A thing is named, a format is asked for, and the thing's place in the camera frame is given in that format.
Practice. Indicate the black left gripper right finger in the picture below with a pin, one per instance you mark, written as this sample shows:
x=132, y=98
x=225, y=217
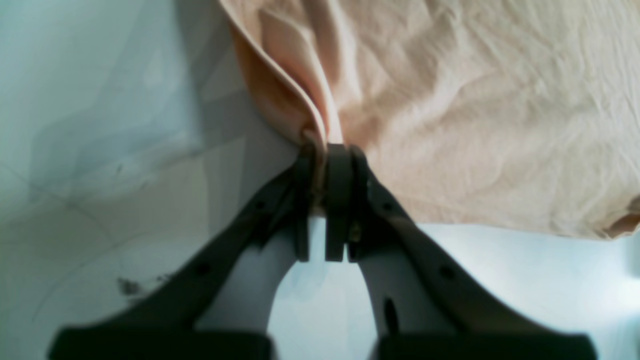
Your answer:
x=425, y=305

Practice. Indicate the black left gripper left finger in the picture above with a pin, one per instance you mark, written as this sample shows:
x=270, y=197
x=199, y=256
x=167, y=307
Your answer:
x=218, y=305

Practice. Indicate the peach pink T-shirt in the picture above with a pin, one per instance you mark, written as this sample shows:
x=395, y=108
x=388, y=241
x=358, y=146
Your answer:
x=517, y=114

